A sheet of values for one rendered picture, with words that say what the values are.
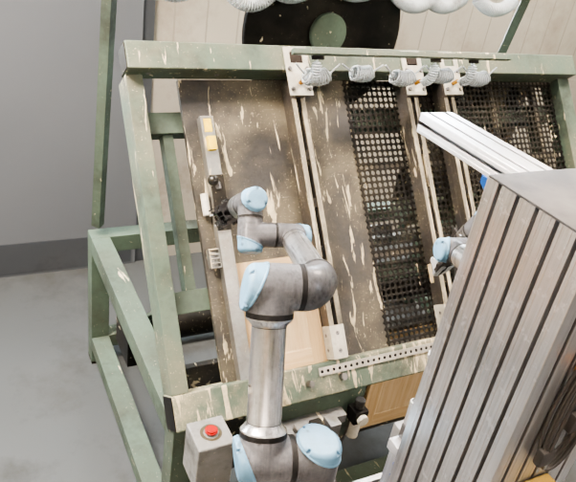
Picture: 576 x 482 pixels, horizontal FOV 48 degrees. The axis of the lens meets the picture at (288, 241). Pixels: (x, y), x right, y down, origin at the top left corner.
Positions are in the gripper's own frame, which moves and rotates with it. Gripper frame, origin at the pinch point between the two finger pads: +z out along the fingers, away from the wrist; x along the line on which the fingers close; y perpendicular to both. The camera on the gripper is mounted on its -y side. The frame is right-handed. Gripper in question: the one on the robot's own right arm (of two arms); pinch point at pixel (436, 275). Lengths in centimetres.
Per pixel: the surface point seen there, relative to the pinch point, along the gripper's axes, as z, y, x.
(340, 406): 52, -24, 25
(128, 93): -2, 84, 90
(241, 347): 37, 0, 63
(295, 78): -8, 85, 28
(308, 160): 8, 59, 25
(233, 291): 29, 19, 62
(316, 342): 40, -2, 32
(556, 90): 1, 88, -121
